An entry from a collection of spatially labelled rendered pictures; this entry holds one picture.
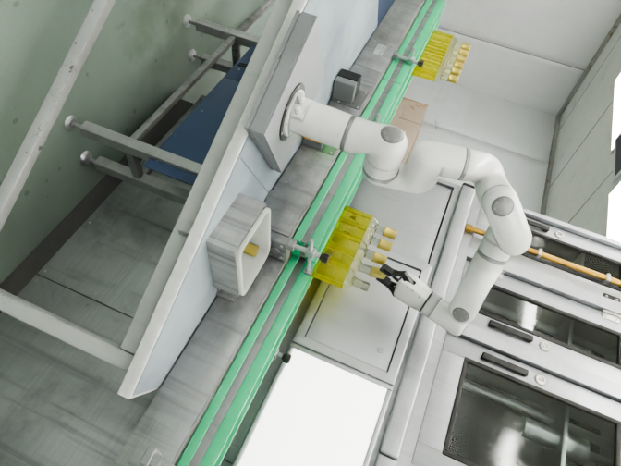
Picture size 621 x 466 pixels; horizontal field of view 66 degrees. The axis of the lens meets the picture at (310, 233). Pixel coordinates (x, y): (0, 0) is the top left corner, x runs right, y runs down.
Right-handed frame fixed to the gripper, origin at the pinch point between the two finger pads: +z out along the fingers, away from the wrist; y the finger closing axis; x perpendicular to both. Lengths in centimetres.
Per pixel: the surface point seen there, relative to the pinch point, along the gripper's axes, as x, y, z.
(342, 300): 9.2, -13.8, 7.8
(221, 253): 41, 29, 29
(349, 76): -48, 23, 52
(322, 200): -2.2, 12.6, 27.9
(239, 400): 58, 3, 8
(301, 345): 30.4, -13.6, 8.5
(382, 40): -89, 16, 61
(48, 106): 41, 39, 92
